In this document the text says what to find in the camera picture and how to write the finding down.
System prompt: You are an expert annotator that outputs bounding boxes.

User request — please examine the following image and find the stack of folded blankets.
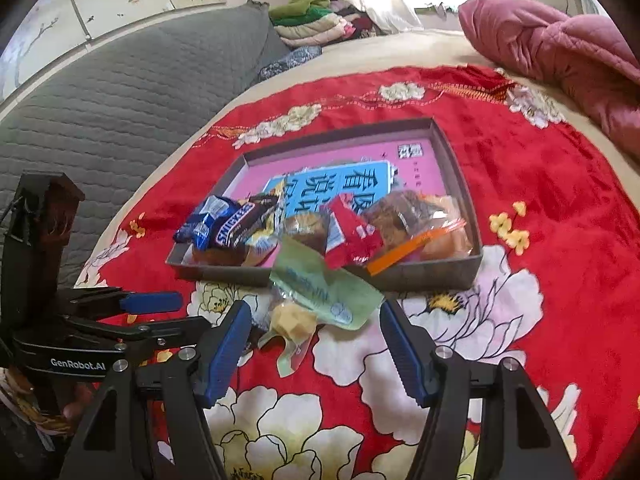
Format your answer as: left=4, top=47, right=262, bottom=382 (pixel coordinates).
left=268, top=0, right=384, bottom=49

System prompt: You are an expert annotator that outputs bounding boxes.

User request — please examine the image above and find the pink quilted blanket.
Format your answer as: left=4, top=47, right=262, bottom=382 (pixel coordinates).
left=458, top=0, right=639, bottom=159

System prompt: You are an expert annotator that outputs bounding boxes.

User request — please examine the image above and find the peach pastry snack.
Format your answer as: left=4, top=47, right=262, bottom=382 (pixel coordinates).
left=419, top=195, right=473, bottom=261

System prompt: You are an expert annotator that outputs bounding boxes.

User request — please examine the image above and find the small brown cake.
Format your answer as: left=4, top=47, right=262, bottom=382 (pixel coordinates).
left=283, top=211, right=329, bottom=255

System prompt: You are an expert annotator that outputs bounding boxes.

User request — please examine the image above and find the floral wall painting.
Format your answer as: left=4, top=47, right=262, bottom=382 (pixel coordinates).
left=1, top=0, right=226, bottom=100

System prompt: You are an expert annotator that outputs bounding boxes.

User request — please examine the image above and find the yellow cake snack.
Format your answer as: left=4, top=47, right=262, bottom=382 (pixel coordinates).
left=242, top=178, right=288, bottom=266

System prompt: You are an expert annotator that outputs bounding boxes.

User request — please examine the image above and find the dark chocolate bar wrapper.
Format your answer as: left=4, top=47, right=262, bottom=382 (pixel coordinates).
left=212, top=194, right=279, bottom=249

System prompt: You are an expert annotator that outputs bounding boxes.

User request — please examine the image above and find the red floral cloth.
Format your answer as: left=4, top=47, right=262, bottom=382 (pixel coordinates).
left=77, top=66, right=639, bottom=479

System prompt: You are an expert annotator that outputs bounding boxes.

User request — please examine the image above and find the brown cake clear pack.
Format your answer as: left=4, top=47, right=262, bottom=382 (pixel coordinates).
left=361, top=190, right=466, bottom=276

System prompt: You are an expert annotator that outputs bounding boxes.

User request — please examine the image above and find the green pastry snack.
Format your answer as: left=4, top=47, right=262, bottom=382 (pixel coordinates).
left=258, top=236, right=383, bottom=378

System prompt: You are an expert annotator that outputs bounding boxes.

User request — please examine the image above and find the blue cookie packet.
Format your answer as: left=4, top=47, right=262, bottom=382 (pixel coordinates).
left=172, top=195, right=240, bottom=250

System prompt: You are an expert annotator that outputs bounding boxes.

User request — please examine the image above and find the grey box lid tray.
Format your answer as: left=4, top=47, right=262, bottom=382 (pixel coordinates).
left=165, top=116, right=484, bottom=292

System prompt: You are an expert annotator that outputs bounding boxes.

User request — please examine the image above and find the rice cracker snack pack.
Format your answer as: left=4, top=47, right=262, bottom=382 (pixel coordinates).
left=192, top=246, right=246, bottom=266

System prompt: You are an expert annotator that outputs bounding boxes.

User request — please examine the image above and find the person's hand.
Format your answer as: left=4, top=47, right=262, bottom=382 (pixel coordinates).
left=61, top=382, right=96, bottom=434

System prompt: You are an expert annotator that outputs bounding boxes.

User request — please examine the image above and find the red candy bar wrapper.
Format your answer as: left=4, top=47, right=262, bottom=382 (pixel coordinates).
left=324, top=194, right=384, bottom=270

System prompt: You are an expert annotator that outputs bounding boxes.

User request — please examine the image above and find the dark blue patterned cloth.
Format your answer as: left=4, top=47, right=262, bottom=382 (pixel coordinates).
left=256, top=46, right=322, bottom=82

